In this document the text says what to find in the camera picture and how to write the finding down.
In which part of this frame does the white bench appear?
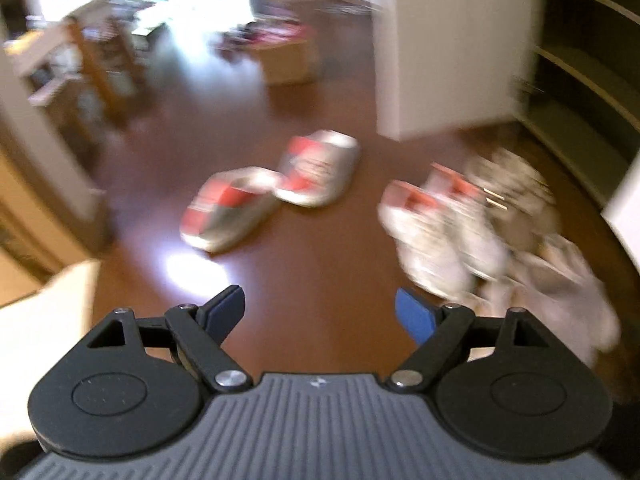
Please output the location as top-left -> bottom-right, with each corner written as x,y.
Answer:
0,259 -> 103,448

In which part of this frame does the white sneaker orange lining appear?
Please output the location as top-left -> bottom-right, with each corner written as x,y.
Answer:
376,179 -> 483,297
429,160 -> 513,281

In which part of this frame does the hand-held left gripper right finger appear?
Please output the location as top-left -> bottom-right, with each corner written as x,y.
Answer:
389,287 -> 553,392

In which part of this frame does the cardboard box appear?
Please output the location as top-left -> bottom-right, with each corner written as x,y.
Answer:
254,35 -> 317,87

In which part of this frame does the white cabinet door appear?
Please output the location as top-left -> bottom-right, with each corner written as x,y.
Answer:
371,0 -> 547,143
599,152 -> 640,266

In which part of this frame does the wooden stool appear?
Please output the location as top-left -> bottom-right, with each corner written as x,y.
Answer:
2,0 -> 153,128

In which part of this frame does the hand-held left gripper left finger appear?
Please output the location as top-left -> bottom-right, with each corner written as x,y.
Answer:
87,285 -> 253,393

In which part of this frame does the shoe cabinet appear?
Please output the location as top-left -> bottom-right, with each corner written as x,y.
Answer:
512,0 -> 640,207

